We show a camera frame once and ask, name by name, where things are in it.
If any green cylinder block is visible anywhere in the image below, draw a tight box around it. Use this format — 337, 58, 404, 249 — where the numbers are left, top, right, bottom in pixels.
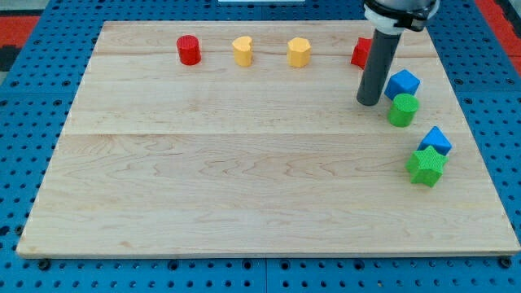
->
387, 94, 419, 128

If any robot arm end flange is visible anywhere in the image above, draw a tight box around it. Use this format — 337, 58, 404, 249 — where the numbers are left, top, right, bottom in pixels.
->
363, 0, 440, 35

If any light wooden board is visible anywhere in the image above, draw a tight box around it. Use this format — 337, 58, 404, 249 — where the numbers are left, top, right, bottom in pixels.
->
17, 21, 520, 259

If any yellow heart block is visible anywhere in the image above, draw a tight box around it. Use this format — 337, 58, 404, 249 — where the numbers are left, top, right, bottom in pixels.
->
232, 36, 253, 67

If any yellow hexagon block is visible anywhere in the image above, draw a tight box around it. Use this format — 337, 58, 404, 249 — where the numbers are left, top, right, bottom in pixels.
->
287, 37, 312, 68

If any red cylinder block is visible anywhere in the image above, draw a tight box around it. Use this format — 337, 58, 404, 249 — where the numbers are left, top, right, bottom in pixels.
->
176, 35, 201, 66

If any red block behind rod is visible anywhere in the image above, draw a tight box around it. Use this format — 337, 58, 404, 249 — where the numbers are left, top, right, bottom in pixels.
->
351, 37, 372, 69

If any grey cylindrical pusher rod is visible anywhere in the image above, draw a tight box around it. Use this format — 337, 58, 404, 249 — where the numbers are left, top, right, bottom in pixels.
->
357, 29, 401, 106

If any blue cube block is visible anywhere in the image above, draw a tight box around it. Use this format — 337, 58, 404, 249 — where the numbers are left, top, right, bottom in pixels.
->
384, 69, 421, 100

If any green star block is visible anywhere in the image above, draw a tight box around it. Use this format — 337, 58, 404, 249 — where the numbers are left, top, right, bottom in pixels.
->
405, 146, 449, 187

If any blue triangular block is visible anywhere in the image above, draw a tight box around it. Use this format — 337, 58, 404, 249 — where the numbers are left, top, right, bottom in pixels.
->
418, 126, 453, 155

